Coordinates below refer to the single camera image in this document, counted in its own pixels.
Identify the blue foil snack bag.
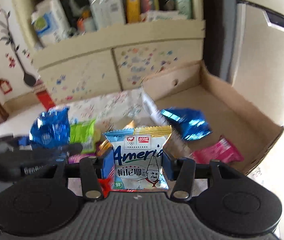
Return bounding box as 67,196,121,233
160,107,212,141
29,107,70,149

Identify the purple noodle snack bag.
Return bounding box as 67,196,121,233
68,154,93,164

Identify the white blue tissue box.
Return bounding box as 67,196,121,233
31,0,70,47

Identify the orange yellow snack bag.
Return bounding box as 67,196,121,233
96,118,135,157

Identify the pink snack packet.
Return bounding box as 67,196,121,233
191,136,244,164

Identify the cardboard milk box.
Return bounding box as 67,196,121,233
141,61,284,174

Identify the floral tablecloth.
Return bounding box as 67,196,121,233
44,88,208,196

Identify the green snack packet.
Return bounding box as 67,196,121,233
70,120,96,154

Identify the white refrigerator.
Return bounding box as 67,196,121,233
224,0,284,125

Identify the yellow box on shelf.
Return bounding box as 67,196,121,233
126,0,140,23

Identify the cream cabinet with stickers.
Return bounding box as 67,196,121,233
12,0,205,104

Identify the white blue America snack packet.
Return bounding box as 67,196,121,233
105,126,172,191

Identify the white paper box on shelf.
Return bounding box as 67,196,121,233
88,0,126,30

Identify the green bottle on shelf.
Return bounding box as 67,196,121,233
174,0,192,20

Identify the red crispy noodle snack bag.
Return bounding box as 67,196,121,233
98,172,114,198

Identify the red gift box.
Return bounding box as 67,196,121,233
32,78,55,111

